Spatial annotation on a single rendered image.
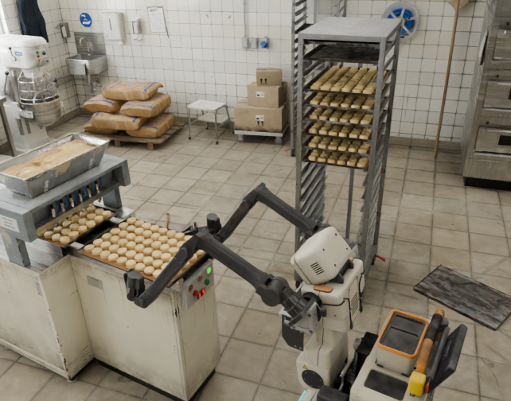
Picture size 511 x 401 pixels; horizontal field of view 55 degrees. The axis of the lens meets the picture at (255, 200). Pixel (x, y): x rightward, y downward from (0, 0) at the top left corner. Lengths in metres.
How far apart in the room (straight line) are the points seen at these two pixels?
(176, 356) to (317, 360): 0.81
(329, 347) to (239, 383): 1.02
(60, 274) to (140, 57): 4.73
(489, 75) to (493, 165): 0.89
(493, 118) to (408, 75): 1.32
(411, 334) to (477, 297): 1.81
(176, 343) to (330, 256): 1.04
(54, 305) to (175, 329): 0.69
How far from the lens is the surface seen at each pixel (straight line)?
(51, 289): 2.79
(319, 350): 2.15
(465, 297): 3.83
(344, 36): 2.81
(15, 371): 3.48
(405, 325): 2.11
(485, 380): 3.30
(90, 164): 2.84
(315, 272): 1.90
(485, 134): 5.17
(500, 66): 5.03
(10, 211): 2.59
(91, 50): 7.51
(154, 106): 6.16
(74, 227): 2.86
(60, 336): 2.96
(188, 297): 2.43
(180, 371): 2.73
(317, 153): 3.17
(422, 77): 6.06
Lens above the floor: 2.29
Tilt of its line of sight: 28 degrees down
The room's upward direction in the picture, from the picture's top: 2 degrees counter-clockwise
